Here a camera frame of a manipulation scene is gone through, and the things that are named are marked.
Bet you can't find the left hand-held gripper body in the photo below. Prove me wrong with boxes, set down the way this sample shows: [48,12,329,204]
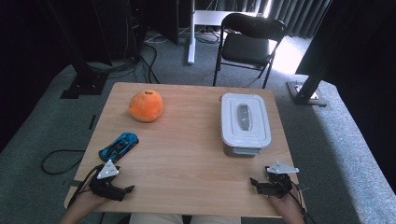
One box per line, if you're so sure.
[88,160,126,202]

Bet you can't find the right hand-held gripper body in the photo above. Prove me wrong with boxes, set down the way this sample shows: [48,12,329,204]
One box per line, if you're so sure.
[264,161,300,199]

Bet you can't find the transparent grey storage box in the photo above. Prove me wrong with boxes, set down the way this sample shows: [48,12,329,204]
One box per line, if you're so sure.
[221,141,271,159]

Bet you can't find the blue toy car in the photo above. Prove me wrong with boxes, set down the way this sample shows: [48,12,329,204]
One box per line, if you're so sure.
[98,132,140,164]

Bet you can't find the white box lid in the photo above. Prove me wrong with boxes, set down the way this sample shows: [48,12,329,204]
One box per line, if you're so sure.
[220,92,272,149]

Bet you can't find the orange plush toy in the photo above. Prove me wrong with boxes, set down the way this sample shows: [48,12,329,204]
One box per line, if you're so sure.
[128,89,163,123]

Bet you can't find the person's left hand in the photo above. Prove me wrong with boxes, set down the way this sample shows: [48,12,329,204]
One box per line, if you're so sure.
[73,189,108,214]

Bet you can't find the person's right hand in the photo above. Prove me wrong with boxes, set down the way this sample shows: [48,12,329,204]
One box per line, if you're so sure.
[269,190,302,217]

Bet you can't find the black metal stand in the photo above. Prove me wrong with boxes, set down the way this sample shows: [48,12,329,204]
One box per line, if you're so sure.
[46,0,110,100]
[286,0,353,108]

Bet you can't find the black folding chair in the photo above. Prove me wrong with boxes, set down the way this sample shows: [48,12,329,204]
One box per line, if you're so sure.
[213,12,287,90]

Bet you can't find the black curtain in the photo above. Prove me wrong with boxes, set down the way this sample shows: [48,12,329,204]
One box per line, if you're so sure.
[0,0,78,152]
[295,0,396,190]

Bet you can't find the dark equipment rack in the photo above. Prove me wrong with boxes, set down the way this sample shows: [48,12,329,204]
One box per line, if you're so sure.
[90,0,180,66]

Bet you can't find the grey pleated curtain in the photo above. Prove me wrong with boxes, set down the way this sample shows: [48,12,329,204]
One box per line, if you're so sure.
[214,0,332,40]

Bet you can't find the left hand-held gripper cable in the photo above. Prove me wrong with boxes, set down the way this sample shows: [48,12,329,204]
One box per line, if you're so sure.
[66,165,101,209]

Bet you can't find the hand-held gripper cable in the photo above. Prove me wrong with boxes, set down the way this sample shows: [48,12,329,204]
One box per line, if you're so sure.
[289,181,317,224]
[66,165,101,209]

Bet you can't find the right hand-held gripper cable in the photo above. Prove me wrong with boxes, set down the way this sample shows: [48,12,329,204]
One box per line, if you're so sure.
[289,181,317,224]

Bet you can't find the looped black floor cable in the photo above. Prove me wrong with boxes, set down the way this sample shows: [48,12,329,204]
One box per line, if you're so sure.
[40,149,87,175]

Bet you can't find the bundle of black floor cables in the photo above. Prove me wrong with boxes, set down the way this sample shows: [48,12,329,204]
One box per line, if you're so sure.
[87,40,162,85]

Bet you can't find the white desk frame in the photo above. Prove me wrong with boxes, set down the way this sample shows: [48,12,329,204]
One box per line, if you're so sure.
[186,0,265,65]

